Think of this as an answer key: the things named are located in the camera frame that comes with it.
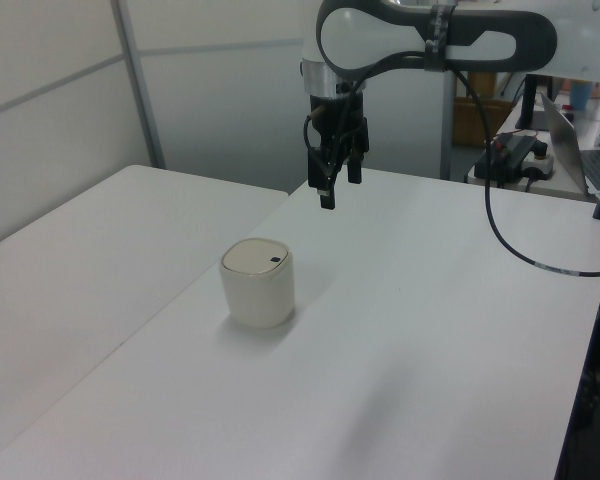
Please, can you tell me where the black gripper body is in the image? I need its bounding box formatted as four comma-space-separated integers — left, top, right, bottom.
303, 91, 371, 157

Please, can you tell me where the small cream trash can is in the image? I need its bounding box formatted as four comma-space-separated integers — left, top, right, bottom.
219, 237, 296, 330

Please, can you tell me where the brown cardboard box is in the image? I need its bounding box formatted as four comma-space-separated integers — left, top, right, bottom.
452, 71, 512, 147

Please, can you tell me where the black power adapter box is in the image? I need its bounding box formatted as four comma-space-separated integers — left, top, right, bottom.
484, 131, 549, 176

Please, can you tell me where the white power strip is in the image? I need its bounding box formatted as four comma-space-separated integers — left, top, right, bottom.
473, 148, 557, 194

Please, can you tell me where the black monitor stand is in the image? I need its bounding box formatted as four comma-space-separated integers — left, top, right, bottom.
513, 73, 550, 132

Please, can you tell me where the silver laptop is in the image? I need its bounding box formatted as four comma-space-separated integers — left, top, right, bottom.
539, 91, 600, 197

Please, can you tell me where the blue cup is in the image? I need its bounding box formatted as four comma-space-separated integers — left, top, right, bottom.
569, 79, 594, 112

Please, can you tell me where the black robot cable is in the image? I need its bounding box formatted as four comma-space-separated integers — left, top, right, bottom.
302, 48, 600, 278

